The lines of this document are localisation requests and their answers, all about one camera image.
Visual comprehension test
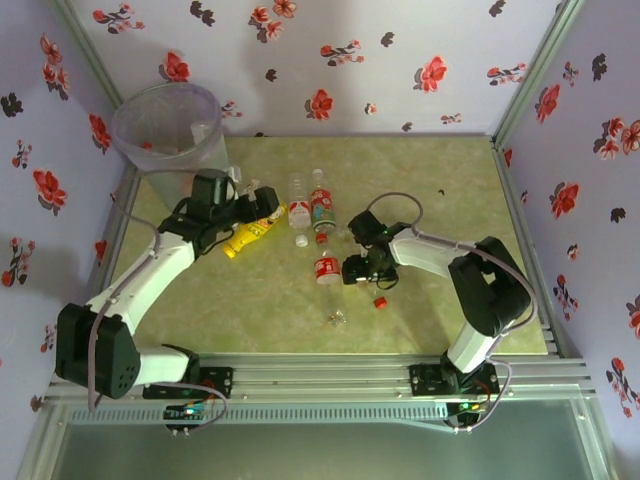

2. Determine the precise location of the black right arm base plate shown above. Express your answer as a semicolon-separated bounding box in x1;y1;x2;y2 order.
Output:
408;363;501;399

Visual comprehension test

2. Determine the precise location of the aluminium mounting rail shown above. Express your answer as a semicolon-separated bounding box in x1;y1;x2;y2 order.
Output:
47;353;599;404

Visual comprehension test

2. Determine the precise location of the clear bottle red-white label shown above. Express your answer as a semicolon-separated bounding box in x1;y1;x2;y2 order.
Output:
287;171;312;250

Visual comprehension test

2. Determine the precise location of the grey slotted cable duct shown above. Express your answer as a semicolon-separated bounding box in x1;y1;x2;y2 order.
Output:
67;405;451;427

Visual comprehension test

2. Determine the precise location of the grey metal shelf panel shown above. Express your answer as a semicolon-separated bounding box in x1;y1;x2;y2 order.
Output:
49;422;601;480

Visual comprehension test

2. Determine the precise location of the aluminium side rail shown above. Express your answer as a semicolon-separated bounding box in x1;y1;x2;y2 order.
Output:
492;139;571;359

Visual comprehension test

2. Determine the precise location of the translucent plastic waste bin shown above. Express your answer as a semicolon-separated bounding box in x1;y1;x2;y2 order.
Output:
110;82;232;211

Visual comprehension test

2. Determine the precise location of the grey left arm cable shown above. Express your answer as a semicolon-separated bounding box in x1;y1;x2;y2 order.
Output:
87;202;229;432

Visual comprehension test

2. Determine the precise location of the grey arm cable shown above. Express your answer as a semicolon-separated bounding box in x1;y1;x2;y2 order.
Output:
87;202;229;432
363;192;539;434

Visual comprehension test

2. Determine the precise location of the grey right arm cable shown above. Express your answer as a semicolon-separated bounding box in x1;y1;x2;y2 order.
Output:
363;192;539;434

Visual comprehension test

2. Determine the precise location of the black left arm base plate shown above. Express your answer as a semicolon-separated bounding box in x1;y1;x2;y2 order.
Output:
143;366;235;400

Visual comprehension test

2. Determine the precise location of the clear bottle red-green label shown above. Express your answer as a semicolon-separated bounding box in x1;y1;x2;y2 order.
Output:
308;168;337;236

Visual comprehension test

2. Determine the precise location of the aluminium frame post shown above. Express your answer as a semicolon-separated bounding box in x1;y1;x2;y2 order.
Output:
492;0;586;146
47;0;124;109

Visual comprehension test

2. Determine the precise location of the yellow cartoon plastic bottle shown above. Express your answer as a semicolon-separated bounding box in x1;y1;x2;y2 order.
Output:
222;202;290;260

